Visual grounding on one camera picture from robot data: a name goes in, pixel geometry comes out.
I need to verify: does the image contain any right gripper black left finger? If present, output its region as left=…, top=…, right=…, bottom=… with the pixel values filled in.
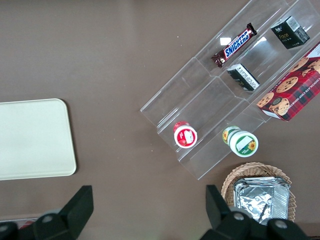
left=32, top=184, right=95, bottom=240

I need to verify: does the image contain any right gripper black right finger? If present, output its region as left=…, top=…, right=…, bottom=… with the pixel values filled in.
left=199, top=184, right=256, bottom=240

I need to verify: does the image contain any aluminium foil tray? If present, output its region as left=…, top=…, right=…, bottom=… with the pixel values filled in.
left=233, top=176, right=291, bottom=226

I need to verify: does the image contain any light wicker basket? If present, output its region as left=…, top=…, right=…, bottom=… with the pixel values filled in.
left=221, top=162, right=297, bottom=223

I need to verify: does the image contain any cream plastic tray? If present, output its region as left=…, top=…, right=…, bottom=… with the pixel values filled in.
left=0, top=98, right=77, bottom=181

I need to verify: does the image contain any green sunflower yogurt bottle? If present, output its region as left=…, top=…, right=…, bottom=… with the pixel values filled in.
left=221, top=125, right=259, bottom=158

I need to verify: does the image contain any red strawberry yogurt bottle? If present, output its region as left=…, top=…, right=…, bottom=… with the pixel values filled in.
left=172, top=120, right=199, bottom=149

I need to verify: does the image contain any clear acrylic stepped shelf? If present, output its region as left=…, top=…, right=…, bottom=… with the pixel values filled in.
left=139, top=0, right=320, bottom=181

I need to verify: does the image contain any small black carton box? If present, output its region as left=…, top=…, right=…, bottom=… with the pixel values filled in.
left=226, top=63, right=261, bottom=92
left=270, top=15, right=311, bottom=50

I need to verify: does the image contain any red tartan cookie box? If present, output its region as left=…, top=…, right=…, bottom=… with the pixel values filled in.
left=256, top=41, right=320, bottom=123

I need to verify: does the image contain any Snickers chocolate bar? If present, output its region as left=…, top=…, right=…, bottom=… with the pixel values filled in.
left=210, top=22, right=258, bottom=69

